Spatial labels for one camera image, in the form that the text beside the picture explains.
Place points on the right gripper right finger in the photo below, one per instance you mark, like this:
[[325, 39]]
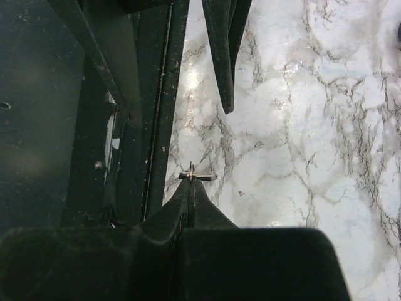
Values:
[[224, 262]]

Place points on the key with black tag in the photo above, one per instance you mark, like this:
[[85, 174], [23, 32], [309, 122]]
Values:
[[191, 174]]

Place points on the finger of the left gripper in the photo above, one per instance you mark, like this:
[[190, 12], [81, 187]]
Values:
[[225, 24], [105, 32]]

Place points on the black front mounting rail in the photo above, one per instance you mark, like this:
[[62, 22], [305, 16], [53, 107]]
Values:
[[68, 156]]

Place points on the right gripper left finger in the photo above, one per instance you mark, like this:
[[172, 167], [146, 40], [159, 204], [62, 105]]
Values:
[[97, 263]]

